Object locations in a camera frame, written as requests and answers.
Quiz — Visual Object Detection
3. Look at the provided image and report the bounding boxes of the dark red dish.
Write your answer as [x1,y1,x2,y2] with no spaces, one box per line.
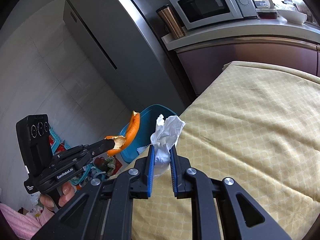
[255,7,278,19]

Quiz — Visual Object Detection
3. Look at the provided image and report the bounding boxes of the blue plastic bin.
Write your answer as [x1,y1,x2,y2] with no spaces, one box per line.
[117,104,179,164]

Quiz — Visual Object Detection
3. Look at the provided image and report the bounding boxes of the copper travel tumbler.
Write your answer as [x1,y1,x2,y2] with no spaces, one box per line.
[156,4,186,40]

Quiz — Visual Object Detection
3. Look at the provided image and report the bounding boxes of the teal plastic basket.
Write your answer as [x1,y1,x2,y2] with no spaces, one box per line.
[49,127,107,189]

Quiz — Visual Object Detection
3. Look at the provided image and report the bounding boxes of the large white tissue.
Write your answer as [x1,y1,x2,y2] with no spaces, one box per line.
[150,114,186,178]

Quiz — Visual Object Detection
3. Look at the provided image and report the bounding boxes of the silver refrigerator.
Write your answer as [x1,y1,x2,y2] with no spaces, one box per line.
[62,0,198,120]

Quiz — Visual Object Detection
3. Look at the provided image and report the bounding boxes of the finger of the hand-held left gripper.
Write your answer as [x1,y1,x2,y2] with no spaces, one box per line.
[74,144,116,167]
[82,139,115,152]

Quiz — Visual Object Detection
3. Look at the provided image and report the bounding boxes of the bag of vegetables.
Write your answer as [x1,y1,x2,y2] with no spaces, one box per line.
[94,155,123,180]

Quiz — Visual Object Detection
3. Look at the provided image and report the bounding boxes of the pale kitchen counter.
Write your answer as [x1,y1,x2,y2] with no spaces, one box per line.
[161,17,320,53]

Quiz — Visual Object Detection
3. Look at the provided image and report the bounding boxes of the brown base cabinets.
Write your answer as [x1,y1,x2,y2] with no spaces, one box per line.
[175,42,320,98]

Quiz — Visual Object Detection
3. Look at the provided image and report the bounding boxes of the large white bowl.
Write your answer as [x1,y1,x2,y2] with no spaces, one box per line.
[277,9,307,25]

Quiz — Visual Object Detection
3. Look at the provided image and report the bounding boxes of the long curled orange peel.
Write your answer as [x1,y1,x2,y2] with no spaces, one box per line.
[104,110,140,156]

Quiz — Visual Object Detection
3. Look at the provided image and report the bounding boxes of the white microwave oven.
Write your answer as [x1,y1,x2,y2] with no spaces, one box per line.
[169,0,258,30]

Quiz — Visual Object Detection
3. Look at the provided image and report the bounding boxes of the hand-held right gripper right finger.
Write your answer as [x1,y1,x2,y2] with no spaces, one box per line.
[169,145,293,240]

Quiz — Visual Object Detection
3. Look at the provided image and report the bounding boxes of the person's left forearm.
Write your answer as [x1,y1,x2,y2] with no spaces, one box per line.
[0,202,55,239]

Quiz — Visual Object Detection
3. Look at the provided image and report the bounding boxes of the person's left hand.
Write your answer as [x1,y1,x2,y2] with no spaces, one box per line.
[39,180,75,212]

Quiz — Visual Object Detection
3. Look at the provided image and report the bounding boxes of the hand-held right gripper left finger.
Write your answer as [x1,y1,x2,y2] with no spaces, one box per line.
[30,144,155,240]

